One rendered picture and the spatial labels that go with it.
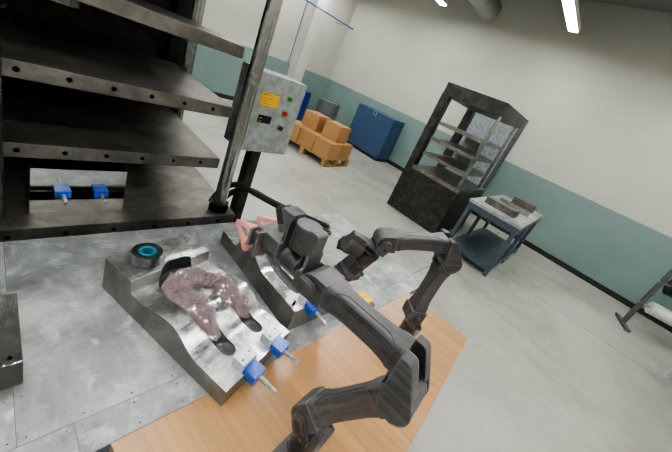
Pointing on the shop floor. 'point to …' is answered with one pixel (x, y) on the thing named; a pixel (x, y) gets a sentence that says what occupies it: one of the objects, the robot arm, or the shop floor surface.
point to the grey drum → (327, 108)
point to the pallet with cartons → (322, 138)
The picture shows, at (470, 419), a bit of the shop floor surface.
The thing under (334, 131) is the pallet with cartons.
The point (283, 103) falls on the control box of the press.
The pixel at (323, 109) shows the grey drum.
